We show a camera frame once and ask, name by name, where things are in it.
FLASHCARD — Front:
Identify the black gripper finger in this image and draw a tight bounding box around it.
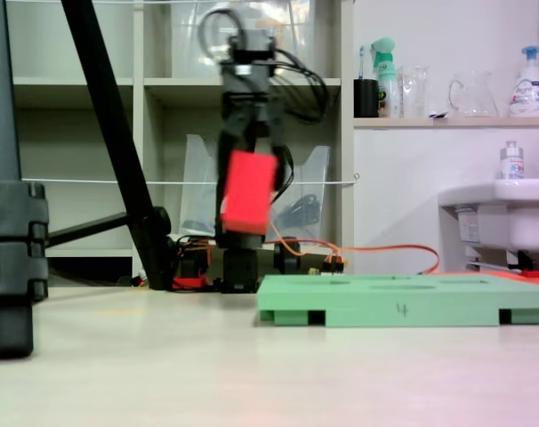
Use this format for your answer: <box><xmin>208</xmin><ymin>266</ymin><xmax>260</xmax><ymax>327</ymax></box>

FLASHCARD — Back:
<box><xmin>214</xmin><ymin>122</ymin><xmax>255</xmax><ymax>233</ymax></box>
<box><xmin>265</xmin><ymin>120</ymin><xmax>294</xmax><ymax>202</ymax></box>

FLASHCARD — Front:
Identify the red square block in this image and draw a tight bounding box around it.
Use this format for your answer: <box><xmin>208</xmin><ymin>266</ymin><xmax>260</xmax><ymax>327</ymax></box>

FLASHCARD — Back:
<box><xmin>220</xmin><ymin>149</ymin><xmax>280</xmax><ymax>236</ymax></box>

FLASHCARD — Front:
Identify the clear plastic file holder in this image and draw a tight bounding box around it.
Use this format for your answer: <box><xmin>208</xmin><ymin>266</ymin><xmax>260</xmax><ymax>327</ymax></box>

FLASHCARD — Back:
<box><xmin>179</xmin><ymin>133</ymin><xmax>332</xmax><ymax>245</ymax></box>

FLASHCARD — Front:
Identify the beige shelf unit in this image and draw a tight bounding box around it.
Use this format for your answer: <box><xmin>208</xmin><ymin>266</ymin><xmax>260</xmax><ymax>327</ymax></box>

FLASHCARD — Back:
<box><xmin>4</xmin><ymin>0</ymin><xmax>355</xmax><ymax>268</ymax></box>

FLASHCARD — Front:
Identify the clear plastic storage box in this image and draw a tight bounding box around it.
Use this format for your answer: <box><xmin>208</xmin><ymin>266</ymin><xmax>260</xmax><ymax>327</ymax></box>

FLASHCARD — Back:
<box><xmin>169</xmin><ymin>0</ymin><xmax>318</xmax><ymax>80</ymax></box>

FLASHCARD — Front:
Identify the black cup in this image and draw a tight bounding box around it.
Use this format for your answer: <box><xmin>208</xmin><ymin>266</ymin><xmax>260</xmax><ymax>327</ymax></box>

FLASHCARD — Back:
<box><xmin>353</xmin><ymin>78</ymin><xmax>381</xmax><ymax>119</ymax></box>

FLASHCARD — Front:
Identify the black tripod leg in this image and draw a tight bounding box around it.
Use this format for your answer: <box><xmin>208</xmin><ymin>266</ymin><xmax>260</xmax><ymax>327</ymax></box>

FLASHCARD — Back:
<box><xmin>60</xmin><ymin>0</ymin><xmax>175</xmax><ymax>291</ymax></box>
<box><xmin>0</xmin><ymin>0</ymin><xmax>51</xmax><ymax>360</ymax></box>

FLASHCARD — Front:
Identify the black clamp knob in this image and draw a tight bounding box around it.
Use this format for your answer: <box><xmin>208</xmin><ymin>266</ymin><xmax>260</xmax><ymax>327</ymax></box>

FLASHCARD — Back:
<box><xmin>273</xmin><ymin>242</ymin><xmax>302</xmax><ymax>274</ymax></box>

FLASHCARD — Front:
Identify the green spray bottle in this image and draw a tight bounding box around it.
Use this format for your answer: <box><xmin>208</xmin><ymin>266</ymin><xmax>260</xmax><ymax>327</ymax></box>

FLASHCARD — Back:
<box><xmin>370</xmin><ymin>37</ymin><xmax>402</xmax><ymax>119</ymax></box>

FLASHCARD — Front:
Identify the red base clamp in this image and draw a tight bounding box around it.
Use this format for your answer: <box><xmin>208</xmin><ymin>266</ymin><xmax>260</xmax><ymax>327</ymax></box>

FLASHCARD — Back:
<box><xmin>171</xmin><ymin>274</ymin><xmax>211</xmax><ymax>292</ymax></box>

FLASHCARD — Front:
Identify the circuit board with connectors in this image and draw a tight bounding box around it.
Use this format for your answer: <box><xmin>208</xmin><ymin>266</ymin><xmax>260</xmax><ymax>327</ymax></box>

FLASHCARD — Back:
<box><xmin>309</xmin><ymin>253</ymin><xmax>349</xmax><ymax>278</ymax></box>

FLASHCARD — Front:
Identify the glass beaker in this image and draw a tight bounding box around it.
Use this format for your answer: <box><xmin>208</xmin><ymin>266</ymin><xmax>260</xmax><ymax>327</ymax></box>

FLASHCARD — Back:
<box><xmin>398</xmin><ymin>65</ymin><xmax>430</xmax><ymax>119</ymax></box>

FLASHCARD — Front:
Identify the black tripod brace bar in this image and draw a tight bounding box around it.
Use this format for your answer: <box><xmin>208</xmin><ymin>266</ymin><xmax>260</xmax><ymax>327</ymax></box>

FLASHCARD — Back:
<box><xmin>45</xmin><ymin>212</ymin><xmax>133</xmax><ymax>249</ymax></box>

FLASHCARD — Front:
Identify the green shape sorter board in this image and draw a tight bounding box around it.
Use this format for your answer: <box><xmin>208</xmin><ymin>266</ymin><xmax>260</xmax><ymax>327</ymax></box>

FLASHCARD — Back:
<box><xmin>253</xmin><ymin>273</ymin><xmax>539</xmax><ymax>329</ymax></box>

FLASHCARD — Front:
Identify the glass jug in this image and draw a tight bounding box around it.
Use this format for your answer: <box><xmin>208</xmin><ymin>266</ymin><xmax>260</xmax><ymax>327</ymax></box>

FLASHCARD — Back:
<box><xmin>448</xmin><ymin>70</ymin><xmax>500</xmax><ymax>118</ymax></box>

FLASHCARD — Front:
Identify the clear sanitizer bottle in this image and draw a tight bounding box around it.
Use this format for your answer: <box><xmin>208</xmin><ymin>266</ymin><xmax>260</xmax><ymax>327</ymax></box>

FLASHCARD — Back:
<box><xmin>499</xmin><ymin>140</ymin><xmax>526</xmax><ymax>181</ymax></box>

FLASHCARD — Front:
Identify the white sink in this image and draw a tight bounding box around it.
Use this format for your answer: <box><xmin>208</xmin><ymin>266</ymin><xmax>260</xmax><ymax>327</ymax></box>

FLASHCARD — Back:
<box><xmin>437</xmin><ymin>177</ymin><xmax>539</xmax><ymax>273</ymax></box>

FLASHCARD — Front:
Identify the white foam soap bottle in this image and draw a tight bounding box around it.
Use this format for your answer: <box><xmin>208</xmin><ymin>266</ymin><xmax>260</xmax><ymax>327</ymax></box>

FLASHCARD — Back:
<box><xmin>508</xmin><ymin>45</ymin><xmax>539</xmax><ymax>118</ymax></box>

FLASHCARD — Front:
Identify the thin black arm wire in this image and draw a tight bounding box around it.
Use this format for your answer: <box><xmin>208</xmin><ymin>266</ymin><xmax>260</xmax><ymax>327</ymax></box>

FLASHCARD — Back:
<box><xmin>271</xmin><ymin>47</ymin><xmax>329</xmax><ymax>125</ymax></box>

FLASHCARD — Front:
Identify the coiled black cable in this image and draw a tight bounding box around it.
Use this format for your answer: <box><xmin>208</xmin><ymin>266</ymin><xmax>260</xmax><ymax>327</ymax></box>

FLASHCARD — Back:
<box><xmin>278</xmin><ymin>193</ymin><xmax>324</xmax><ymax>231</ymax></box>

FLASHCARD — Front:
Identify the orange cable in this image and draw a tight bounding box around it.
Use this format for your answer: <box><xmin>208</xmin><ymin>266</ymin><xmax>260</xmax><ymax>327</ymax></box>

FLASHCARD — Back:
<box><xmin>269</xmin><ymin>220</ymin><xmax>440</xmax><ymax>276</ymax></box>

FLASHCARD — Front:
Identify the wooden wall shelf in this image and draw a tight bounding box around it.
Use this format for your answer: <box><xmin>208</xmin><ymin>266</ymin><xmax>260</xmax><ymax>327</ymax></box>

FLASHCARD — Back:
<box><xmin>353</xmin><ymin>116</ymin><xmax>539</xmax><ymax>131</ymax></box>

